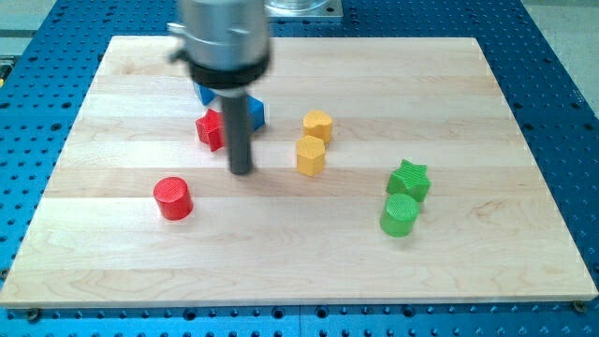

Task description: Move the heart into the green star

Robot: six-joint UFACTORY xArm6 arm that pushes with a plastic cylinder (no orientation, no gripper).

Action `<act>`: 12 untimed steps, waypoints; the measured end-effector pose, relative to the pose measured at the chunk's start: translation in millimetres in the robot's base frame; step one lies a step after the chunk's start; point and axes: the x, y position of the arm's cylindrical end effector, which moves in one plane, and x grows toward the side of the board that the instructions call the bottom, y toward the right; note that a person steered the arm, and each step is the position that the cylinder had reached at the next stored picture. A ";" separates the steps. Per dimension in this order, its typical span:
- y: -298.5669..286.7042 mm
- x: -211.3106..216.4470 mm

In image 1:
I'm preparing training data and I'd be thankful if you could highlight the wooden board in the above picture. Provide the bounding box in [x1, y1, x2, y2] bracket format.
[1, 36, 597, 308]

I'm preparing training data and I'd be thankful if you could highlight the green star block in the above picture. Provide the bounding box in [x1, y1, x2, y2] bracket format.
[387, 159, 431, 203]

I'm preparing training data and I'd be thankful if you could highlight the green cylinder block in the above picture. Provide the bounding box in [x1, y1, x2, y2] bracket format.
[379, 194, 420, 237]

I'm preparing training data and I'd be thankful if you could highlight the blue block under arm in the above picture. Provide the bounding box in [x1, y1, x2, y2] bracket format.
[193, 82, 217, 106]

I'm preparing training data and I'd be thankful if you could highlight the red star block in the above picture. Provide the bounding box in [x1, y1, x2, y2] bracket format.
[195, 109, 225, 152]

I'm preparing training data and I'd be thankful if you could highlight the yellow hexagon block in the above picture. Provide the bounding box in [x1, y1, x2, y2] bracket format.
[296, 136, 326, 176]

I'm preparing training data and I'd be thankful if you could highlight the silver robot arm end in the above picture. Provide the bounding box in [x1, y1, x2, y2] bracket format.
[168, 0, 270, 91]

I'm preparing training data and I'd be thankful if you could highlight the red cylinder block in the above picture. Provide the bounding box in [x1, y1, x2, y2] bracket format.
[153, 177, 194, 221]

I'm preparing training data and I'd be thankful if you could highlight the blue block behind rod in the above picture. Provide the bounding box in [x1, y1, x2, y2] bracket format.
[248, 96, 265, 131]

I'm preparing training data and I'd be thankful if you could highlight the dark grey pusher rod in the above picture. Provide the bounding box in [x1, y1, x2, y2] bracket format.
[219, 90, 253, 175]

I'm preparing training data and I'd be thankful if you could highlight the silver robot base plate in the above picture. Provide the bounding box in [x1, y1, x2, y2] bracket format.
[265, 0, 343, 22]

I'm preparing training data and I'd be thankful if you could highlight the yellow heart block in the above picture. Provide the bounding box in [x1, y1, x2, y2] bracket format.
[302, 110, 333, 143]

